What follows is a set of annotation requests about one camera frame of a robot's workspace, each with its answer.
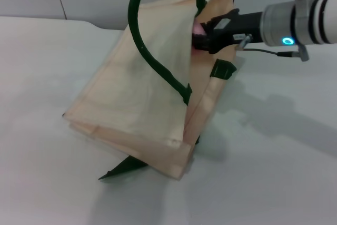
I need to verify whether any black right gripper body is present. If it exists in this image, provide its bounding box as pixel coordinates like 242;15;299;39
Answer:
205;8;265;54

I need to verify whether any pink toy peach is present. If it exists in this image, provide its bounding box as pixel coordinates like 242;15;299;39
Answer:
192;22;207;36

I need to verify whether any cream handbag with green handles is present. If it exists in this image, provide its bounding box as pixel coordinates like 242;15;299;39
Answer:
62;0;237;181

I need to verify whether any right wrist cable with plug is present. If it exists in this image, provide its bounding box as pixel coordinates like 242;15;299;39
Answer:
235;34;302;57

